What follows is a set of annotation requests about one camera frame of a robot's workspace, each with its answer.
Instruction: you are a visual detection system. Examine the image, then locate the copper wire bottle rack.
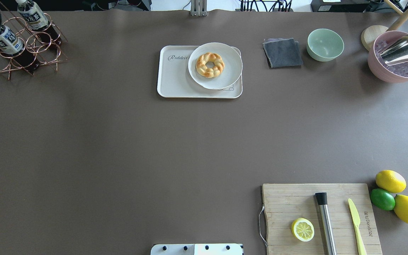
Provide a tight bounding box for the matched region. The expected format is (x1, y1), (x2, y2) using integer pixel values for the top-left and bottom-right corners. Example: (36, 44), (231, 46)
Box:
(0, 1), (69, 79)

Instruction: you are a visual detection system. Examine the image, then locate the bamboo cutting board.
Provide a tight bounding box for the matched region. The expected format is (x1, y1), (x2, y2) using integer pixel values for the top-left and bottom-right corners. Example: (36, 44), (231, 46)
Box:
(262, 183), (383, 255)

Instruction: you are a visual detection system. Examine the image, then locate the grey folded cloth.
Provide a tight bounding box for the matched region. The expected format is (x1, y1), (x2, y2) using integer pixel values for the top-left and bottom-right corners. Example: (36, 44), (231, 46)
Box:
(262, 38), (303, 68)

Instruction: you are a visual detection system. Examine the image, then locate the white round plate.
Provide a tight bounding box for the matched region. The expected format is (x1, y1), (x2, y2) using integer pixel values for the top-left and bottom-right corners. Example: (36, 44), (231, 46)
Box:
(188, 42), (243, 89)

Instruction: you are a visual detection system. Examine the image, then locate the cream serving tray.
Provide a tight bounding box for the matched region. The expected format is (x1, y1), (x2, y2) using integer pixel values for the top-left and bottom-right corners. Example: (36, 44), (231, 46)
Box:
(157, 45), (243, 99)

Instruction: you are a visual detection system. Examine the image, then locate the pink ice bowl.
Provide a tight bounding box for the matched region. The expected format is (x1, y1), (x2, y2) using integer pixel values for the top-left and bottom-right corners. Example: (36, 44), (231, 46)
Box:
(368, 31), (408, 83)

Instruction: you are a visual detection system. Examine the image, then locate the green lime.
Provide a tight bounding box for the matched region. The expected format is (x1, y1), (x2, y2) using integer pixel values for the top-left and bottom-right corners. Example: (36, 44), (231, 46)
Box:
(370, 188), (396, 210)

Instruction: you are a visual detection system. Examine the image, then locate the yellow-green plastic knife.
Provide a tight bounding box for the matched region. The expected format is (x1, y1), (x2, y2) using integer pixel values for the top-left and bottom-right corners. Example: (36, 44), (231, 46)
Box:
(347, 198), (367, 255)

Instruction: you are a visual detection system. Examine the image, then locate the tea bottle white cap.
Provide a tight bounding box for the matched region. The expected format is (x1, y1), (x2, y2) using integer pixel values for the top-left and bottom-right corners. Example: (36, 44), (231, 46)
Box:
(0, 25), (40, 73)

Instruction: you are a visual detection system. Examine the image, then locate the steel ice scoop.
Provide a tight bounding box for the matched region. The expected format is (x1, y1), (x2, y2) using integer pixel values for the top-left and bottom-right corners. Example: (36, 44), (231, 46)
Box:
(379, 35), (408, 66)

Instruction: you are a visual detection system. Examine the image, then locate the whole yellow lemon far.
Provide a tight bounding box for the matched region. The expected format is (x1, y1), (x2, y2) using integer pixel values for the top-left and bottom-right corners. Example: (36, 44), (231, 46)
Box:
(375, 170), (407, 193)

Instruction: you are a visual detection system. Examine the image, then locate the half lemon slice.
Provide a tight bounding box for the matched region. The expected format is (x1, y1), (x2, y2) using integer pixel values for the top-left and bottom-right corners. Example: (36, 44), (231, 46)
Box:
(291, 218), (315, 242)

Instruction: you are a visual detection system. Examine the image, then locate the mint green bowl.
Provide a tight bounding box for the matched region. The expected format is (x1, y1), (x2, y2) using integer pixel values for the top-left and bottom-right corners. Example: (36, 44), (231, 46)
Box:
(306, 28), (345, 62)

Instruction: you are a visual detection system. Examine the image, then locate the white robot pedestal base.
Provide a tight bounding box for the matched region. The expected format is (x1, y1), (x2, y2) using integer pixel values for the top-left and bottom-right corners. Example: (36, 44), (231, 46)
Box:
(150, 243), (244, 255)

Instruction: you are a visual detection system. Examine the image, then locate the braided ring bread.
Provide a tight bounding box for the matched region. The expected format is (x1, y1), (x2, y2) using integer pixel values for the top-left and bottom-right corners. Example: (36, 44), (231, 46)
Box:
(195, 53), (225, 79)

